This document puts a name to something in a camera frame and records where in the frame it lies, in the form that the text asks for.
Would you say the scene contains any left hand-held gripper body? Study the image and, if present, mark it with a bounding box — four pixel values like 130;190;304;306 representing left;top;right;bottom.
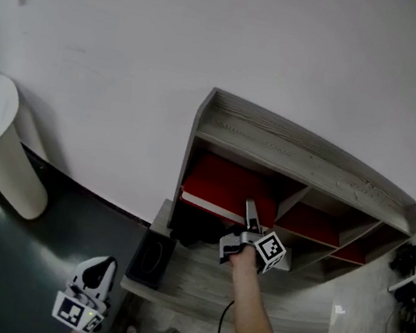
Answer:
48;281;115;333

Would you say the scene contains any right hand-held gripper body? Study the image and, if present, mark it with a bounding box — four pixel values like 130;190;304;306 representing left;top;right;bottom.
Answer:
214;221;291;279

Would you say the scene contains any red hardcover book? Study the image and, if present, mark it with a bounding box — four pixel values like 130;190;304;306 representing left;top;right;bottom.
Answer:
177;148;287;232

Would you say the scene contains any person's right forearm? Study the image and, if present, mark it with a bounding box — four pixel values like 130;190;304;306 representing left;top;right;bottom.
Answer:
217;244;299;333

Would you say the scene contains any grey wooden desk with hutch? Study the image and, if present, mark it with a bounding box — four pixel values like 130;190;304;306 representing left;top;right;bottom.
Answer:
115;77;416;333

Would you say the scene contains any black tissue box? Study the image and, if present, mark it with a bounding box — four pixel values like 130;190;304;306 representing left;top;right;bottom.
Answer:
124;226;178;292

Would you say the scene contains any black cloth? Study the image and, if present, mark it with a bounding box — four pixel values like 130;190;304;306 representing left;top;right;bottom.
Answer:
167;211;247;257

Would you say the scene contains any black office chair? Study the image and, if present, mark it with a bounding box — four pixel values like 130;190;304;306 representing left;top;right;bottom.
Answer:
389;239;416;277

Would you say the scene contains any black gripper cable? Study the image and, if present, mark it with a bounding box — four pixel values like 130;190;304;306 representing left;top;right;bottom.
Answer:
217;298;236;333

